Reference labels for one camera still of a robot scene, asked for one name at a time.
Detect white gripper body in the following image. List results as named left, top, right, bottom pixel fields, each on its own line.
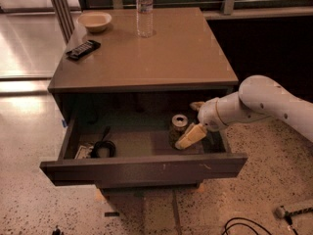
left=198, top=98, right=227, bottom=132

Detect beige bowl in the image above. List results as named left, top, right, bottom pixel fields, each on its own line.
left=77, top=12, right=112, bottom=33

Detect orange soda can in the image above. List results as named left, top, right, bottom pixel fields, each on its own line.
left=168, top=115, right=189, bottom=148

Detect white power strip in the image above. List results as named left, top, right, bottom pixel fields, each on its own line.
left=274, top=199, right=313, bottom=218

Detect open grey top drawer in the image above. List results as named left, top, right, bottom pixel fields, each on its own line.
left=40, top=92, right=247, bottom=189

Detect white paper card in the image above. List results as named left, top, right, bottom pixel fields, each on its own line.
left=75, top=144, right=94, bottom=159

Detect black remote control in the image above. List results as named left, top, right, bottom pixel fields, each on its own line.
left=66, top=40, right=101, bottom=61

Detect black floor cable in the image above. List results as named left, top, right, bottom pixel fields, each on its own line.
left=221, top=216, right=273, bottom=235

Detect grey cabinet with counter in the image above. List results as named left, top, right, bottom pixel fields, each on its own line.
left=47, top=6, right=240, bottom=235

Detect clear plastic water bottle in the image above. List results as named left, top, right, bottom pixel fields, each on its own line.
left=136, top=0, right=154, bottom=38

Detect blue tape piece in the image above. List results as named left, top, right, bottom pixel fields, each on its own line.
left=62, top=119, right=67, bottom=128

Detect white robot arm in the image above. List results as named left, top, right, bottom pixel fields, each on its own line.
left=175, top=75, right=313, bottom=150

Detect coiled black cable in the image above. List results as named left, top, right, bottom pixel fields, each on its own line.
left=90, top=125, right=117, bottom=159

